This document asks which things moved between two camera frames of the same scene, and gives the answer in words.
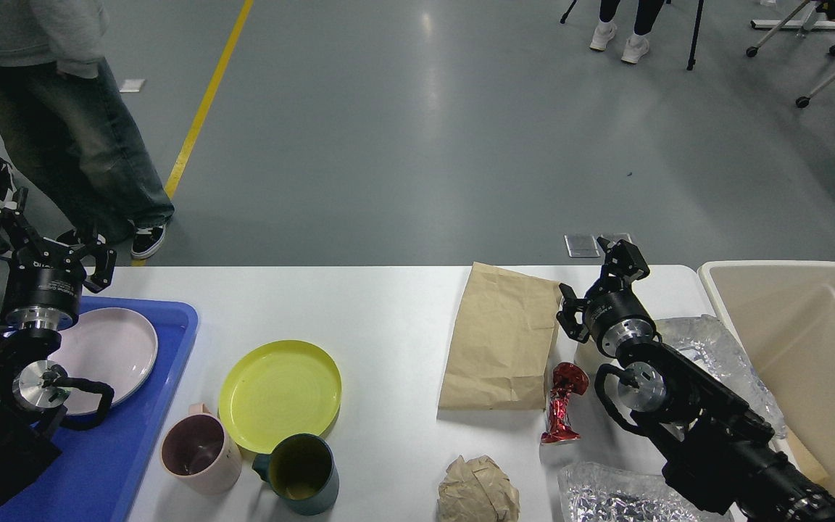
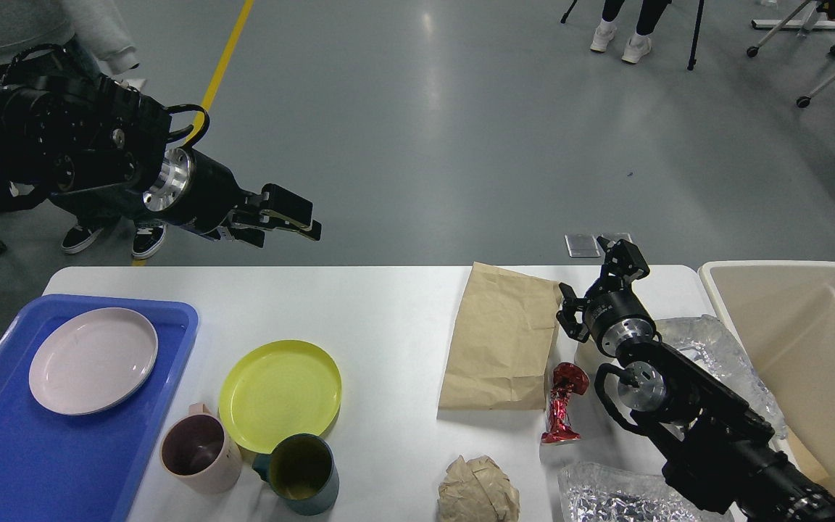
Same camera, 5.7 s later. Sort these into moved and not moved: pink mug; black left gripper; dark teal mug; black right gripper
Moved: black left gripper
Not moved: black right gripper; dark teal mug; pink mug
